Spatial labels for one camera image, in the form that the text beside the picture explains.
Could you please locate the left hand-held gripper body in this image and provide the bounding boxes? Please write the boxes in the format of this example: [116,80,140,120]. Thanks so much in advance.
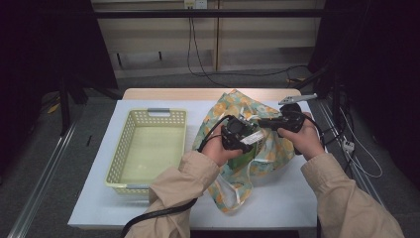
[220,114,257,154]

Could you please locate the person's right hand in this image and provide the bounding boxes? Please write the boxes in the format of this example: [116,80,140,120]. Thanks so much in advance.
[276,112,326,162]

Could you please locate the white wall outlet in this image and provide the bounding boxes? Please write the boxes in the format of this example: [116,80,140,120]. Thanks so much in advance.
[183,0,208,10]

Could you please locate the pale yellow plastic basket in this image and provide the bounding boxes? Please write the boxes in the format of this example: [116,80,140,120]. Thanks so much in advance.
[104,107,188,196]

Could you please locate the light wooden table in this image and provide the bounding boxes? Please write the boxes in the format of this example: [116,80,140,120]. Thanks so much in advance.
[122,87,304,102]

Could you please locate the black wall cable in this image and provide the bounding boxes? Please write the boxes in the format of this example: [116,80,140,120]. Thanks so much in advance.
[186,8,311,78]
[190,16,231,88]

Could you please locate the white floor cable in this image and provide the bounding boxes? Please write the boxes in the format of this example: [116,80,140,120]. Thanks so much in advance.
[340,108,384,179]

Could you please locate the fruit print cloth bag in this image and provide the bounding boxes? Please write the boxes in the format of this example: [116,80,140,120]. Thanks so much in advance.
[192,88,296,214]

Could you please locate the dark curtain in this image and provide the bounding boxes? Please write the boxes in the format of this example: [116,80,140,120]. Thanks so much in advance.
[0,0,118,173]
[308,0,420,189]

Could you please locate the white power strip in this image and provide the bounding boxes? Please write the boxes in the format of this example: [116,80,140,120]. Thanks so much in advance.
[342,139,356,154]

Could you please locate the person's left hand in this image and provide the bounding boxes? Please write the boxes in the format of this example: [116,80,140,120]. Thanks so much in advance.
[201,132,244,168]

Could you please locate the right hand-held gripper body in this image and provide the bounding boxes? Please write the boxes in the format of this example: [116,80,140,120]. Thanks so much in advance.
[277,93,319,134]

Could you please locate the metal floor rail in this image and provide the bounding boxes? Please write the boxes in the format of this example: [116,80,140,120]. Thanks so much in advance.
[316,100,404,238]
[6,122,78,238]

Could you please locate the left hand-held gripper cable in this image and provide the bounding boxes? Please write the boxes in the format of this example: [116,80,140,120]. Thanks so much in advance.
[120,114,234,238]

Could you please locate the white table mat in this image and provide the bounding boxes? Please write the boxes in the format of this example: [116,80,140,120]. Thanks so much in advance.
[67,99,331,231]

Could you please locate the black horizontal bar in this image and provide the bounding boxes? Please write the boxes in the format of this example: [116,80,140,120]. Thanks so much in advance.
[93,9,325,19]

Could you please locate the black metal stand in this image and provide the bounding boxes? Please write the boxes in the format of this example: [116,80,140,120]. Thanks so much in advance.
[291,63,345,133]
[57,77,123,137]

